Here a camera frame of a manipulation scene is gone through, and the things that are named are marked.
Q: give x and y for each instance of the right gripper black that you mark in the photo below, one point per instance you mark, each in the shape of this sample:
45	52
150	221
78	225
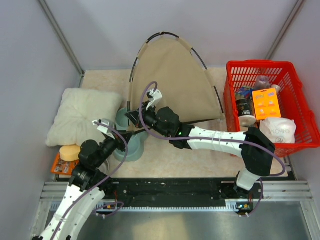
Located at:
134	115

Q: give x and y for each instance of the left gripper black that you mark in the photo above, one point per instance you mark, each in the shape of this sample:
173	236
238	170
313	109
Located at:
119	142

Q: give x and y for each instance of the beige fabric pet tent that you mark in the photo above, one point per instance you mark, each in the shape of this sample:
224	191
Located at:
175	82

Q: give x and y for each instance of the black tent pole long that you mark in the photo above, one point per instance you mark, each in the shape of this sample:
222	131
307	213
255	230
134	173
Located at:
175	45

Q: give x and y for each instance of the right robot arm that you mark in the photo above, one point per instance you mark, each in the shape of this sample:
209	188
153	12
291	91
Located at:
255	149

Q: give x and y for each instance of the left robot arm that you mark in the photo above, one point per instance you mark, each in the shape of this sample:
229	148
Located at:
86	188

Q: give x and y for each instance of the teal double pet bowl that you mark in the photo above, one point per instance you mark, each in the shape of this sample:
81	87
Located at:
136	144

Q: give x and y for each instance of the black pet food can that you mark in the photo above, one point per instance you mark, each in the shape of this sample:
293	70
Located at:
245	112

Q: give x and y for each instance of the stainless steel bowl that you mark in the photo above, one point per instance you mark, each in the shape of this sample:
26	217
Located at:
107	166

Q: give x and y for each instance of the cream fluffy pillow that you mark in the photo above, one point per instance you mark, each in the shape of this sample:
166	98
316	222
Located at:
79	107

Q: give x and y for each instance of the yellow round sponge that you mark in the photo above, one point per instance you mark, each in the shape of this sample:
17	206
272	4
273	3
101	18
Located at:
69	153

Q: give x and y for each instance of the orange snack packet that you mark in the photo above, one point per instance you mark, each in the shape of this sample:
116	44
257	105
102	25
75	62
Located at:
64	165

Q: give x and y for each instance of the colourful snack bag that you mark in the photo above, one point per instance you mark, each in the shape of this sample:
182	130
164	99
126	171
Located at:
245	92

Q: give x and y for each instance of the orange card package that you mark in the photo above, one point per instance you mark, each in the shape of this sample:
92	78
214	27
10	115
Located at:
266	104

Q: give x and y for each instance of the white wrapped bag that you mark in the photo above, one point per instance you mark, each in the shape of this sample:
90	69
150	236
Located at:
279	130

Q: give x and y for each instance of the red plastic basket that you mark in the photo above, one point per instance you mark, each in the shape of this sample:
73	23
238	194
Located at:
290	103

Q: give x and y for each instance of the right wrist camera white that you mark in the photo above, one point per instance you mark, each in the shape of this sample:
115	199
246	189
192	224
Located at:
154	96

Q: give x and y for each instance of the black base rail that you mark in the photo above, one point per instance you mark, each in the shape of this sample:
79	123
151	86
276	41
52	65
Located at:
177	192

